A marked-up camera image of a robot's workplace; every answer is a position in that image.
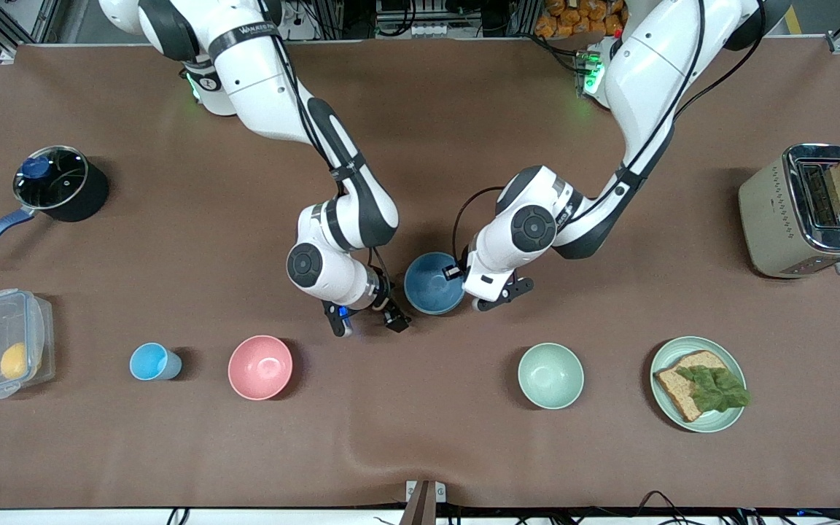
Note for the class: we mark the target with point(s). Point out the green lettuce leaf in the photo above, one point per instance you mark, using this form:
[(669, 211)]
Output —
[(715, 390)]

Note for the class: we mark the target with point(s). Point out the blue bowl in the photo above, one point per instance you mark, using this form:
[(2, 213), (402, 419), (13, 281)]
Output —
[(431, 288)]

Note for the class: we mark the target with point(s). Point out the white power strip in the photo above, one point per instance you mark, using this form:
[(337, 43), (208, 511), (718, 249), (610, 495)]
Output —
[(420, 30), (290, 14)]

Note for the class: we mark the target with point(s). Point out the metal table bracket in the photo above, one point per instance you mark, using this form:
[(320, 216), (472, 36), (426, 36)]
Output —
[(425, 492)]

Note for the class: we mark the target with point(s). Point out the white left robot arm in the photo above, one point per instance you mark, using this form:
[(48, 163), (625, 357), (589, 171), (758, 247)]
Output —
[(646, 73)]

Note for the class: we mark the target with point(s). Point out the glass lid blue knob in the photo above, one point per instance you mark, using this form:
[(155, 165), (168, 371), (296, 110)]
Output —
[(63, 182)]

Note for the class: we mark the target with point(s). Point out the silver toaster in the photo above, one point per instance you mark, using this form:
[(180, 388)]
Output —
[(777, 219)]

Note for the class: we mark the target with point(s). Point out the yellow lemon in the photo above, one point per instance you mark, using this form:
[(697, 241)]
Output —
[(14, 361)]

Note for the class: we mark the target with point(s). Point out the brown table cloth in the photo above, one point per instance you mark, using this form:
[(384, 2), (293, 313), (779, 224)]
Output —
[(172, 219)]

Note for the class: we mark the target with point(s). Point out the brown bread slice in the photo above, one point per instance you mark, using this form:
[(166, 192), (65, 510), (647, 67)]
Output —
[(675, 386)]

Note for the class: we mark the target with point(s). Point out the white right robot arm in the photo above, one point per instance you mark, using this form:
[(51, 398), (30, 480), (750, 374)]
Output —
[(259, 87)]

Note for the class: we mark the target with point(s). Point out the bag of orange snacks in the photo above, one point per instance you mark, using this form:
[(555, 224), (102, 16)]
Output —
[(573, 18)]

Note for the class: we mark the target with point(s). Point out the green plate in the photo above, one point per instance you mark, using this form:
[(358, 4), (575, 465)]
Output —
[(719, 419)]

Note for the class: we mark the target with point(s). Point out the pink bowl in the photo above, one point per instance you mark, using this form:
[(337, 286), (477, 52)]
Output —
[(260, 367)]

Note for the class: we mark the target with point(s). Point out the mint green bowl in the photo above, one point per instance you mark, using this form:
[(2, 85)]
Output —
[(550, 375)]

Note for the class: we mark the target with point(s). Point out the blue cup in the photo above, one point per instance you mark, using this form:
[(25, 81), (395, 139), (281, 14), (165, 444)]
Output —
[(149, 362)]

